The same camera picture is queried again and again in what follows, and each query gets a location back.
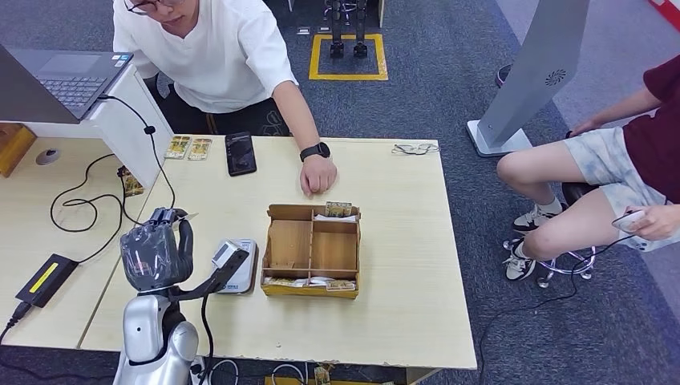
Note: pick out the seated person's right forearm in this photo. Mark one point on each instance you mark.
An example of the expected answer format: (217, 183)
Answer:
(621, 109)

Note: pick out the black smartphone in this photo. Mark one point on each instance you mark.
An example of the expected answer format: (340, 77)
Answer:
(240, 154)

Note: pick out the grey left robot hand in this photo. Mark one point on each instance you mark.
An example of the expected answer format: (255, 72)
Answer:
(151, 255)

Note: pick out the seated person's hand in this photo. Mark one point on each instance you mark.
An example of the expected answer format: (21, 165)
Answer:
(658, 222)
(584, 127)

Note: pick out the white smartphone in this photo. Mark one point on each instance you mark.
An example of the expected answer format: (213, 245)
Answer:
(627, 220)

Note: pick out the black wrist watch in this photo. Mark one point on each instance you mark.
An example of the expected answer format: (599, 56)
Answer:
(315, 151)

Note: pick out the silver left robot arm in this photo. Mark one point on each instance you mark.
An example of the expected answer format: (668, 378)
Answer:
(154, 335)

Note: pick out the dark shoe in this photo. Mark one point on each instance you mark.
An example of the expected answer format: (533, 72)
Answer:
(502, 75)

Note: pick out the black frame eyeglasses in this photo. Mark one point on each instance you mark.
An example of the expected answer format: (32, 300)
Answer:
(146, 6)

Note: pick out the grey laptop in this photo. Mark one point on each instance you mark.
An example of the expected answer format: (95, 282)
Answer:
(69, 79)

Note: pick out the seated person's right hand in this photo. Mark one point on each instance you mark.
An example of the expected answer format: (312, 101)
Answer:
(584, 127)

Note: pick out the orange wooden box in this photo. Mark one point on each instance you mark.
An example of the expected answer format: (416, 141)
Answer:
(13, 149)

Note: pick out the small silver floor plate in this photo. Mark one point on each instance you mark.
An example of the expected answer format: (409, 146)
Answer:
(324, 29)
(303, 31)

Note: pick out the black power adapter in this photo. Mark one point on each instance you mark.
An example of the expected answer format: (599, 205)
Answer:
(46, 280)

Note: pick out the black humanoid robot legs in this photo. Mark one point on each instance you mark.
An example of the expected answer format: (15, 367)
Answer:
(336, 32)

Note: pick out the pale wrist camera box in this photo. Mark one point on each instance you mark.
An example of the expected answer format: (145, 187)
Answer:
(227, 252)

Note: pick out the white laptop stand box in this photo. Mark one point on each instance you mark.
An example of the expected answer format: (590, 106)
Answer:
(133, 138)

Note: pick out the black camera bracket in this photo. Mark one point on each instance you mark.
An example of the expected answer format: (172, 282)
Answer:
(204, 287)

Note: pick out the white sneaker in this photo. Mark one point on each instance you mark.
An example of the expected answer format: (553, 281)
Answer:
(518, 265)
(534, 219)

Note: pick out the thin frame eyeglasses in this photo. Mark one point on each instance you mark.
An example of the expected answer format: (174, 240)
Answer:
(417, 149)

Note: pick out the person's left forearm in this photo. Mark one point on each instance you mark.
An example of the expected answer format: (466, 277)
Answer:
(297, 117)

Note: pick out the wooden organizer box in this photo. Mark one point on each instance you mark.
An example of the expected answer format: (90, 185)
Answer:
(289, 244)

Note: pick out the white paper slips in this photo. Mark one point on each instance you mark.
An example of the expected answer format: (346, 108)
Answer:
(334, 218)
(292, 282)

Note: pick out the seated person's left hand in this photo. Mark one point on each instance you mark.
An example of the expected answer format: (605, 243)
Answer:
(658, 222)

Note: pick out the grey kiosk stand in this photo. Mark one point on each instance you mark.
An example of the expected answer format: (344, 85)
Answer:
(531, 69)

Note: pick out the white card reader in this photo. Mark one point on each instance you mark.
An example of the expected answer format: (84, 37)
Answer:
(245, 276)

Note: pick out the seated person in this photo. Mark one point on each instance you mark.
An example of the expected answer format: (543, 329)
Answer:
(653, 133)

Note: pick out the yellow floor tape square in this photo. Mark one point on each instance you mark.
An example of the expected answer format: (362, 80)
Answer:
(348, 77)

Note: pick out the light wooden side desk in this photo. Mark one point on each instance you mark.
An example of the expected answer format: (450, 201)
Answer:
(32, 223)

